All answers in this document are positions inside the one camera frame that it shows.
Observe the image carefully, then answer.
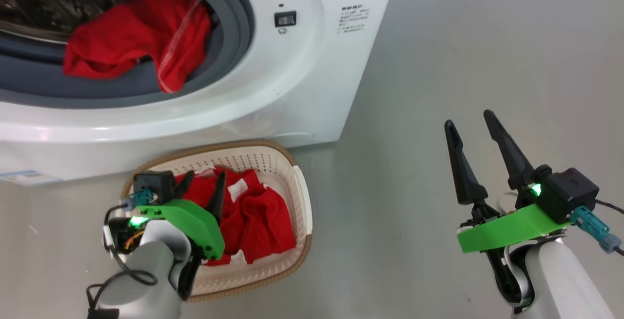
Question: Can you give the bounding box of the cream perforated basket brown rim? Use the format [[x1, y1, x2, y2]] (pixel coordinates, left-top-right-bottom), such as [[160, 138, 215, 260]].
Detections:
[[120, 139, 313, 303]]

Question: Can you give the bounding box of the red garment with white labels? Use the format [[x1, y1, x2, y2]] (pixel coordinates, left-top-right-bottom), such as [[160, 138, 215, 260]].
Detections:
[[175, 165, 297, 267]]

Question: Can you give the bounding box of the grey rubber door gasket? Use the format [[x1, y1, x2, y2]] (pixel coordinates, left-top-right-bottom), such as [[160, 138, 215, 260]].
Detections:
[[0, 0, 255, 110]]

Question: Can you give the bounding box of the white front-load washing machine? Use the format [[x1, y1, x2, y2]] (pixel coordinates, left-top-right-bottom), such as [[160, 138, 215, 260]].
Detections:
[[0, 0, 401, 183]]

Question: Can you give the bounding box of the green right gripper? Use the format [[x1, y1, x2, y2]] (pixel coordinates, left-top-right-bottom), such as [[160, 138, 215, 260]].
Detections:
[[444, 109, 572, 254]]

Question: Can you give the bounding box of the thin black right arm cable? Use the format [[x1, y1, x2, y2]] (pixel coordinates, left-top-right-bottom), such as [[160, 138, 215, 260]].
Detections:
[[595, 199, 624, 215]]

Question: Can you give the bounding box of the blue white energy label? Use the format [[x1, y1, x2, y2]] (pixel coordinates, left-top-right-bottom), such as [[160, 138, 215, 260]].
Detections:
[[0, 170, 64, 187]]

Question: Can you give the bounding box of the left black cable teal plug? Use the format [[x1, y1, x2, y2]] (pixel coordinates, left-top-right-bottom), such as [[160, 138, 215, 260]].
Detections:
[[87, 189, 159, 319]]

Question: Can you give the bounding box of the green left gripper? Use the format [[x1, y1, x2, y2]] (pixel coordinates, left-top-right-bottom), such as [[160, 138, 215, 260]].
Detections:
[[105, 170, 227, 261]]

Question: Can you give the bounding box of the red garment with white seam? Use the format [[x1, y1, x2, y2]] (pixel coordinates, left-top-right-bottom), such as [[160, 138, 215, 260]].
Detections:
[[63, 0, 213, 94]]

